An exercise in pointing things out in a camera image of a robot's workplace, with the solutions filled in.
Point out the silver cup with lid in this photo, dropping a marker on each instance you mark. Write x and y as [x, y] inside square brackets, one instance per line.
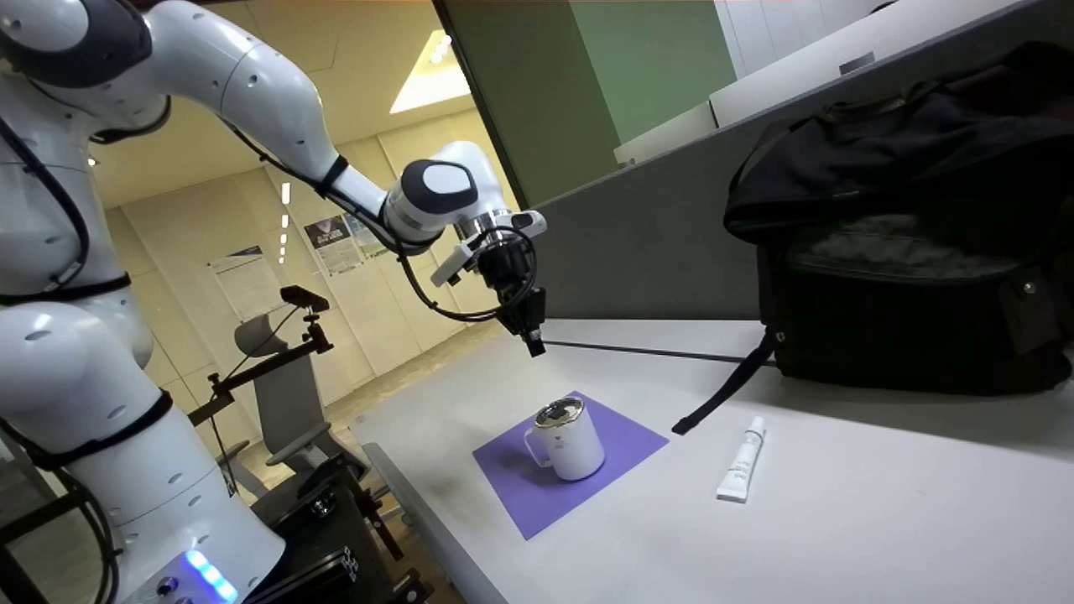
[574, 446]

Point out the white ledge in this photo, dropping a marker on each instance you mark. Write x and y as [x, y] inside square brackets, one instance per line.
[785, 86]

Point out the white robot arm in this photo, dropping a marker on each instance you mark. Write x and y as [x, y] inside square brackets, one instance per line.
[258, 89]

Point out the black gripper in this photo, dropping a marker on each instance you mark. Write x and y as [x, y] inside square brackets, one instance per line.
[508, 265]

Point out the black cart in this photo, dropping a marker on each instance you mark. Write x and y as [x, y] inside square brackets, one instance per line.
[337, 538]

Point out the black camera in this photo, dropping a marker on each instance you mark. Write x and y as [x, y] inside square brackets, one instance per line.
[304, 296]

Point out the dark wall poster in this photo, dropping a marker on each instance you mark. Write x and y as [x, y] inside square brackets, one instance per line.
[328, 233]

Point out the ceiling light panel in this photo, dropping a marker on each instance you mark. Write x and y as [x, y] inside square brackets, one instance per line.
[430, 78]

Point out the purple paper mat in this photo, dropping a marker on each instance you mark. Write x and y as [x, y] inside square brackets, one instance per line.
[540, 498]

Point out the black camera stand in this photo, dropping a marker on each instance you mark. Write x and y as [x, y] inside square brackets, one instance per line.
[262, 362]

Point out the black duffel bag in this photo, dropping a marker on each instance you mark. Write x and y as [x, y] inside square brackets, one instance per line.
[895, 312]

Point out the white cream tube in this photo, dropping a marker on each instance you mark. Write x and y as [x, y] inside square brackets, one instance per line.
[740, 463]

